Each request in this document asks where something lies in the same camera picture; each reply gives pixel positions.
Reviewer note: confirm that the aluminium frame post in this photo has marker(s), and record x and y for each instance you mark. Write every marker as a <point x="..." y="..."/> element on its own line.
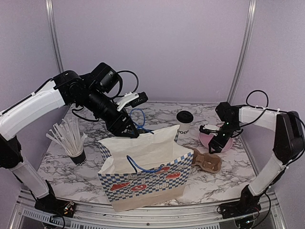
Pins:
<point x="244" y="48"/>
<point x="54" y="36"/>

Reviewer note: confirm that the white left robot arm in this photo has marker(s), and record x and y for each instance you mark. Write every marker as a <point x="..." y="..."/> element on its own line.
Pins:
<point x="88" y="90"/>

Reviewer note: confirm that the aluminium frame post left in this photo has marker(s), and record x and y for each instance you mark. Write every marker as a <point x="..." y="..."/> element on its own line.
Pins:
<point x="54" y="36"/>

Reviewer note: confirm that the aluminium front rail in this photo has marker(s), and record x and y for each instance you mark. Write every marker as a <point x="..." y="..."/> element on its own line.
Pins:
<point x="103" y="216"/>

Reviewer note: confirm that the pink round plate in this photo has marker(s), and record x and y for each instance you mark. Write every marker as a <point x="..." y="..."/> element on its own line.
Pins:
<point x="205" y="139"/>

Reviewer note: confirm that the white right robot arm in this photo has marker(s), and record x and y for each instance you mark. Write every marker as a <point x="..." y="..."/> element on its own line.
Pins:
<point x="279" y="132"/>

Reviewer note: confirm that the blue checkered paper bag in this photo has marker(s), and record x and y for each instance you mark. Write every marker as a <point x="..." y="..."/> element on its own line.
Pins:
<point x="146" y="170"/>

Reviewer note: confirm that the black cup holding straws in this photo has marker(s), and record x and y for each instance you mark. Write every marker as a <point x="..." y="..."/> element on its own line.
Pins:
<point x="79" y="159"/>

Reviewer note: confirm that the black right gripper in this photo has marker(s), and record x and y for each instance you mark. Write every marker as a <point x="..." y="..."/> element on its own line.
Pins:
<point x="214" y="141"/>

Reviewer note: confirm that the white paper coffee cup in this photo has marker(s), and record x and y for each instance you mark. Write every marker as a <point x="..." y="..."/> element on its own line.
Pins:
<point x="182" y="130"/>

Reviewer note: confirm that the brown cardboard cup carrier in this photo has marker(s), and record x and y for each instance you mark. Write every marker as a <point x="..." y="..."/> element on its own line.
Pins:
<point x="206" y="162"/>

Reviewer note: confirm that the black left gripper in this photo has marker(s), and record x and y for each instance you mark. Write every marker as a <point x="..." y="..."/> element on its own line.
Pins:
<point x="116" y="127"/>

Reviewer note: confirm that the bundle of wrapped straws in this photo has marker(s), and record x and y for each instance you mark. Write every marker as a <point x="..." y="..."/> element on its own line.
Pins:
<point x="69" y="136"/>

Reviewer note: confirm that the aluminium frame post right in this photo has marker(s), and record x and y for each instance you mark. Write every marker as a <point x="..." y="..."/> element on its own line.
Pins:
<point x="244" y="48"/>

